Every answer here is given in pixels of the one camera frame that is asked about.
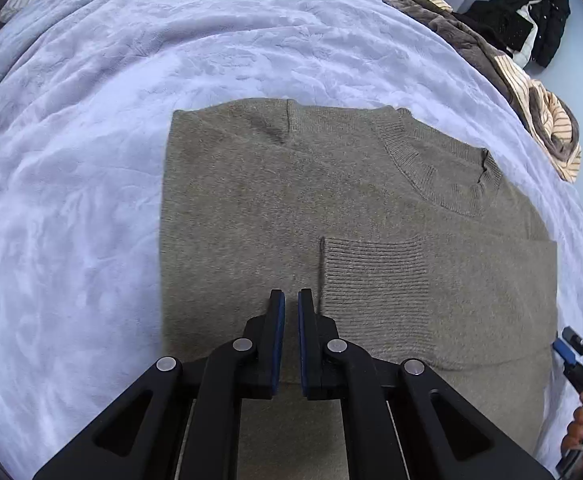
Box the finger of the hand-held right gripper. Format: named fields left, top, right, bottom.
left=552, top=327, right=583, bottom=363
left=564, top=362, right=583, bottom=395

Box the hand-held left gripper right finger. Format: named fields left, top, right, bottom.
left=298, top=288, right=555, bottom=480

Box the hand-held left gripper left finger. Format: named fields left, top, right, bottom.
left=32, top=289, right=286, bottom=480

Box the olive brown knit sweater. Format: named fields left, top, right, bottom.
left=159, top=97, right=558, bottom=480

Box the lavender plush blanket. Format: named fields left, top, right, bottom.
left=0, top=0, right=583, bottom=480

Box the cream striped garment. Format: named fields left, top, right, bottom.
left=389, top=0, right=583, bottom=183

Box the black knit garment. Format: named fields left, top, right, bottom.
left=459, top=0, right=571, bottom=68

